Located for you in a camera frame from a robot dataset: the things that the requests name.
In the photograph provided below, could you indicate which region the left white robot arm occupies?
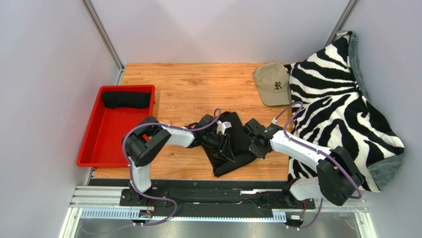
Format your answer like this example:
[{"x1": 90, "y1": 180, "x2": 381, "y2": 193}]
[{"x1": 121, "y1": 115, "x2": 236, "y2": 194}]

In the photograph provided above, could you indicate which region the purple cable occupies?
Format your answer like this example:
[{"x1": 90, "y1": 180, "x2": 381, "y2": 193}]
[
  {"x1": 272, "y1": 101, "x2": 363, "y2": 231},
  {"x1": 121, "y1": 108, "x2": 222, "y2": 236}
]

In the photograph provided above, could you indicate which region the black printed t-shirt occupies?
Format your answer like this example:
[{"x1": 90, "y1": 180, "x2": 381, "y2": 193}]
[{"x1": 188, "y1": 112, "x2": 257, "y2": 177}]

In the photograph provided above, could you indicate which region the zebra print blanket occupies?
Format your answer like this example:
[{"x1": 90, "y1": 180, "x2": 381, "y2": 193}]
[{"x1": 286, "y1": 31, "x2": 405, "y2": 192}]

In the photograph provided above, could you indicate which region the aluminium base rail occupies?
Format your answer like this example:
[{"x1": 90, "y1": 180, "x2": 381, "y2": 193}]
[{"x1": 59, "y1": 179, "x2": 376, "y2": 238}]

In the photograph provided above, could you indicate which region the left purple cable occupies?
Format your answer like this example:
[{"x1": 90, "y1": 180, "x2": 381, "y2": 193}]
[{"x1": 121, "y1": 108, "x2": 222, "y2": 236}]

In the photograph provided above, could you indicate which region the red plastic tray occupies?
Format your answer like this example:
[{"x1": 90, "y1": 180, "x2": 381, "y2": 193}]
[{"x1": 76, "y1": 85, "x2": 156, "y2": 168}]

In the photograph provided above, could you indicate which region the beige baseball cap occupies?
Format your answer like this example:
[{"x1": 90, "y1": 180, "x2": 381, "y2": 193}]
[{"x1": 253, "y1": 62, "x2": 292, "y2": 106}]

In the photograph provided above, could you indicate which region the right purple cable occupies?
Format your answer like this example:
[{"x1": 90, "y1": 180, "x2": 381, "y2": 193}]
[{"x1": 272, "y1": 101, "x2": 363, "y2": 231}]

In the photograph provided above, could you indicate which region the rolled black t-shirt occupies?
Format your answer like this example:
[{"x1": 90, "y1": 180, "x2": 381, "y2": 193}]
[{"x1": 101, "y1": 91, "x2": 151, "y2": 109}]

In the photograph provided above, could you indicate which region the left aluminium frame post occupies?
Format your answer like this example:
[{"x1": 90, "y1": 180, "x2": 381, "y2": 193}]
[{"x1": 81, "y1": 0, "x2": 125, "y2": 72}]

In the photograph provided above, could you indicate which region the right aluminium frame post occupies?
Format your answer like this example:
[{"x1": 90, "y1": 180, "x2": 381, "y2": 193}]
[{"x1": 325, "y1": 0, "x2": 360, "y2": 46}]

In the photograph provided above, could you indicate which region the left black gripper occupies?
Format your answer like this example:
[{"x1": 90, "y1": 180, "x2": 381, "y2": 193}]
[{"x1": 202, "y1": 132, "x2": 235, "y2": 163}]

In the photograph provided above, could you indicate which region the aluminium frame post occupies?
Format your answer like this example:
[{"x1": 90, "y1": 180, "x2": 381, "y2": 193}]
[
  {"x1": 81, "y1": 0, "x2": 125, "y2": 72},
  {"x1": 325, "y1": 0, "x2": 360, "y2": 46}
]

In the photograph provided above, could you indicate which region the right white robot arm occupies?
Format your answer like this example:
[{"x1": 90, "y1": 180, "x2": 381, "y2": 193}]
[{"x1": 243, "y1": 119, "x2": 365, "y2": 207}]

